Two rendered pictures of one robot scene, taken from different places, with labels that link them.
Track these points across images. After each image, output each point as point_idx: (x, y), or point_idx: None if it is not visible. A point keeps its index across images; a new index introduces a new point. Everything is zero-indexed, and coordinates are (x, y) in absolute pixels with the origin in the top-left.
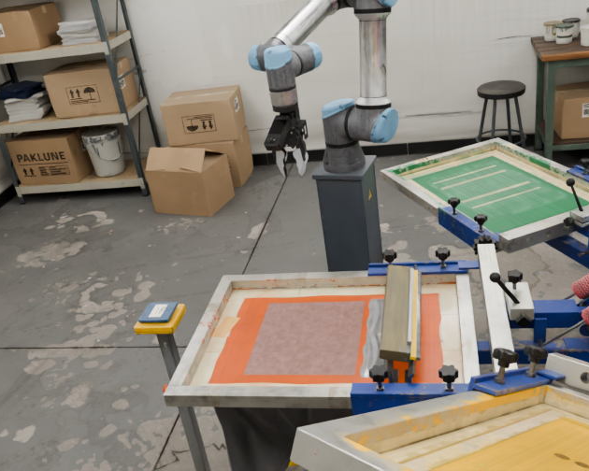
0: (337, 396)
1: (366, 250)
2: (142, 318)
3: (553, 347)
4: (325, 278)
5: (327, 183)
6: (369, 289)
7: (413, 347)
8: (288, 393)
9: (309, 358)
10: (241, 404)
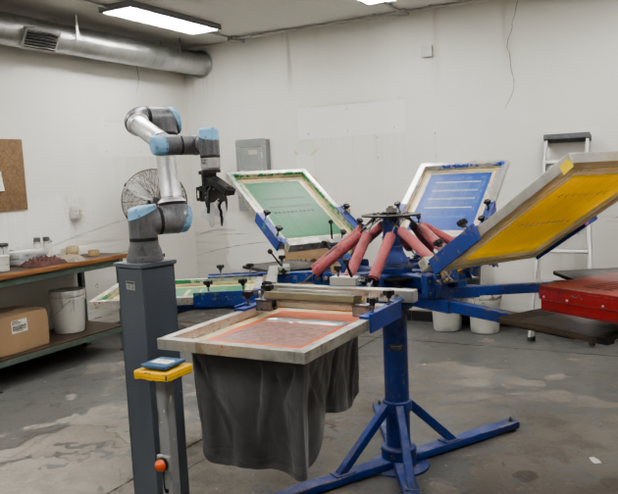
0: (365, 321)
1: (177, 329)
2: (164, 366)
3: None
4: (225, 319)
5: (150, 271)
6: (248, 320)
7: None
8: (347, 328)
9: (305, 333)
10: (334, 345)
